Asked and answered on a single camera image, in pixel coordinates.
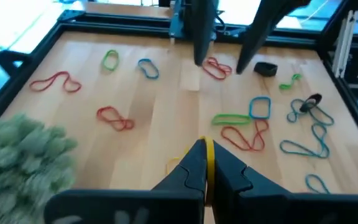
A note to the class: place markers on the green plant in grey pot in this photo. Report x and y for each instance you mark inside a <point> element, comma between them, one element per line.
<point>20,168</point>

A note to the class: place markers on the silver aluminium bracket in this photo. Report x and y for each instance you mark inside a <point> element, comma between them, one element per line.
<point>345,43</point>

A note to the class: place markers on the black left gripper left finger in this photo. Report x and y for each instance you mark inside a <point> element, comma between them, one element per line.
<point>166,205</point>

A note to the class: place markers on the black aluminium table frame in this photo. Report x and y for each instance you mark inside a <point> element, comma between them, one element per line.
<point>120,26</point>

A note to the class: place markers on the teal rubber band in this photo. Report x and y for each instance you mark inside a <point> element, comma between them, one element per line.
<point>308,183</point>
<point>322,116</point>
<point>303,152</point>
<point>250,109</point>

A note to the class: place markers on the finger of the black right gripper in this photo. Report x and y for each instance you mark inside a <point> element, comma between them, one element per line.
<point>259,28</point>
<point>204,31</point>

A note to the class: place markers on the green rubber band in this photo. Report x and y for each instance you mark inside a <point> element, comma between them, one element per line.
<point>216,119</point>
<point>287,85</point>
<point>103,62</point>

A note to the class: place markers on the thin black rubber band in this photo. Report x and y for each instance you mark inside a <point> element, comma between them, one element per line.
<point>306,105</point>

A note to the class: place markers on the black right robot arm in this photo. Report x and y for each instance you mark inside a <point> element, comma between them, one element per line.
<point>179,21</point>

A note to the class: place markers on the yellow rubber band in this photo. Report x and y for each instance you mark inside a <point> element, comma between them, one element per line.
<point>210,161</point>

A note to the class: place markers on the red rubber band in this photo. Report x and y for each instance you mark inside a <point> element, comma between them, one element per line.
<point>216,74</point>
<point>117,119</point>
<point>36,89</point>
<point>256,146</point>

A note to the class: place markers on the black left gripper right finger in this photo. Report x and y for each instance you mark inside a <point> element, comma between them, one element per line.
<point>259,205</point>

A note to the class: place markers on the blue rubber band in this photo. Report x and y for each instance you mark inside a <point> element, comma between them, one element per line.
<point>149,76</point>

